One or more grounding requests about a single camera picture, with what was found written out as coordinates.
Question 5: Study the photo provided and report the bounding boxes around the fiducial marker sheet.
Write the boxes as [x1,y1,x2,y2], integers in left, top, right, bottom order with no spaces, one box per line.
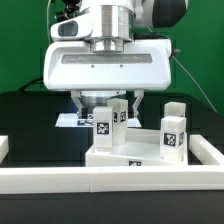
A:
[55,113,141,128]

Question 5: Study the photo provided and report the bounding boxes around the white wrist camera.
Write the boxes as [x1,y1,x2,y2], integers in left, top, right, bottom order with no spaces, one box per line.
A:
[50,19,93,42]

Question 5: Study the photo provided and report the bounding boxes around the grey cable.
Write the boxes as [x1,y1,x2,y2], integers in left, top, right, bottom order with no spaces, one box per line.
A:
[46,0,55,44]
[171,56,219,114]

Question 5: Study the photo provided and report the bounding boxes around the white left barrier piece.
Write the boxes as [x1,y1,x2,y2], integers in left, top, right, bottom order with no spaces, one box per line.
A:
[0,136,9,164]

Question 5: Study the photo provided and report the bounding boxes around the black cables at base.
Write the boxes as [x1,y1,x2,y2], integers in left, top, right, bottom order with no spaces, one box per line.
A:
[18,77,45,93]

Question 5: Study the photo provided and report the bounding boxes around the grey cable left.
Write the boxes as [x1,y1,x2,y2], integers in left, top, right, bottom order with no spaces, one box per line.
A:
[46,0,55,44]

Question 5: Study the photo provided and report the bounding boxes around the white front barrier wall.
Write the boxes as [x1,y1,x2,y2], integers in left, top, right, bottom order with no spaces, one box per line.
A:
[0,134,224,195]

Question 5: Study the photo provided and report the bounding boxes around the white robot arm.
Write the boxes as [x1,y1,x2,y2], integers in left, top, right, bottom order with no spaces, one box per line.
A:
[43,0,188,117]

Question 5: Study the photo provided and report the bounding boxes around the grey cable right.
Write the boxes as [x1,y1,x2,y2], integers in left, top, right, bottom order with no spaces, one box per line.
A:
[171,56,219,114]

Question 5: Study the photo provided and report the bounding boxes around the white square table top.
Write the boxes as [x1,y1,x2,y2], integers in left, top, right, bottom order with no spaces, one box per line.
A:
[85,128,188,167]

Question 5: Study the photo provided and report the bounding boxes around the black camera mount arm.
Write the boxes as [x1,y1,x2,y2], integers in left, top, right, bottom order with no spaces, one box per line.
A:
[55,0,81,22]

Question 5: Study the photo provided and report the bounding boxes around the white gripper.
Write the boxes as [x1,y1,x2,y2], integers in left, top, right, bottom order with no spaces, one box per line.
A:
[44,39,172,119]

